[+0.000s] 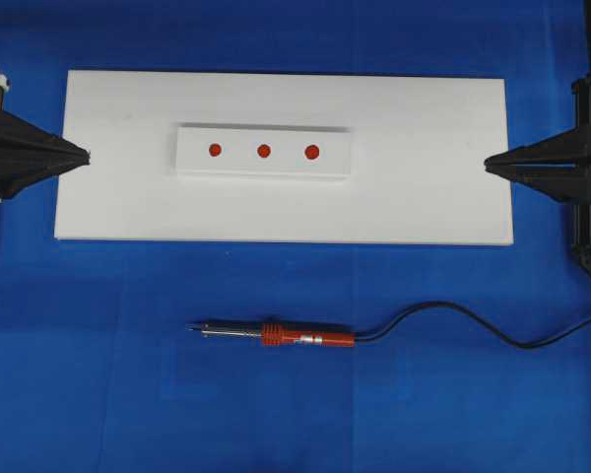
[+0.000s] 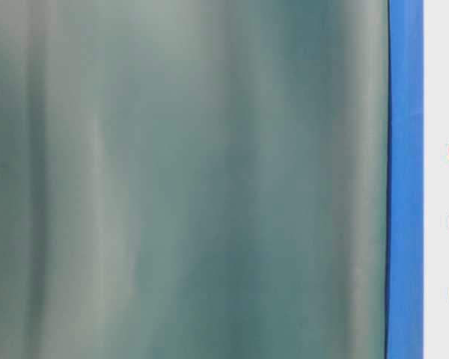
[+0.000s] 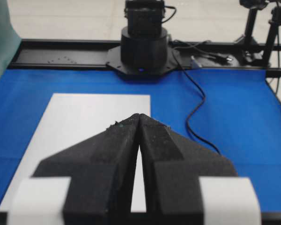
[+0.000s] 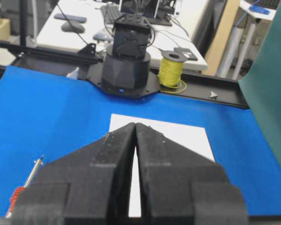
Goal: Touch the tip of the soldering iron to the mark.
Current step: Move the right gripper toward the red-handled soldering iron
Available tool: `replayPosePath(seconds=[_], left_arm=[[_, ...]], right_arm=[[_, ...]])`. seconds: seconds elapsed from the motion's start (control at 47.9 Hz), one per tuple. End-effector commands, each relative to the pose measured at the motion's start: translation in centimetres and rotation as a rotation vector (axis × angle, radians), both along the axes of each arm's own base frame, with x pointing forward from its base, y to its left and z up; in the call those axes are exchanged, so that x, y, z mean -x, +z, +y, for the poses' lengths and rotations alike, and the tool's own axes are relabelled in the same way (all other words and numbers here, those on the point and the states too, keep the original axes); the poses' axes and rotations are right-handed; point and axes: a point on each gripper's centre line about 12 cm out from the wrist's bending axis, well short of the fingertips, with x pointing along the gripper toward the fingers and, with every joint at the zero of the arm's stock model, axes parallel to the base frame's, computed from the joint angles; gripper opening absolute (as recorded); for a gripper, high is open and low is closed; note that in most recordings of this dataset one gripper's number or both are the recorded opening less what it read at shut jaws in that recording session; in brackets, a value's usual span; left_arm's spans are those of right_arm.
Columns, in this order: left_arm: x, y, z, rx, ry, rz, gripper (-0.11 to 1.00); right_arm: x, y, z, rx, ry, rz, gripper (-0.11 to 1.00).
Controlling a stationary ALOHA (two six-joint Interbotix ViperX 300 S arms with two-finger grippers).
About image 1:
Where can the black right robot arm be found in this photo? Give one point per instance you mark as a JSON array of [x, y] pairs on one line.
[[560, 166]]

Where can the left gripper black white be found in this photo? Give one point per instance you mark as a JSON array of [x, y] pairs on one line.
[[17, 134]]

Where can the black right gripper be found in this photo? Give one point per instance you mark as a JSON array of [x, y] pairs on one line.
[[566, 185]]

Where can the red handled soldering iron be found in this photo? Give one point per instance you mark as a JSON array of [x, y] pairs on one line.
[[272, 334]]

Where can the blue table cloth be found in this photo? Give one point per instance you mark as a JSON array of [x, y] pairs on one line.
[[97, 370]]

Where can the small white raised plate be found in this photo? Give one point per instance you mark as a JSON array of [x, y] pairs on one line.
[[312, 153]]

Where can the large white board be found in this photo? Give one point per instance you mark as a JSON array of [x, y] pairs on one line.
[[418, 177]]

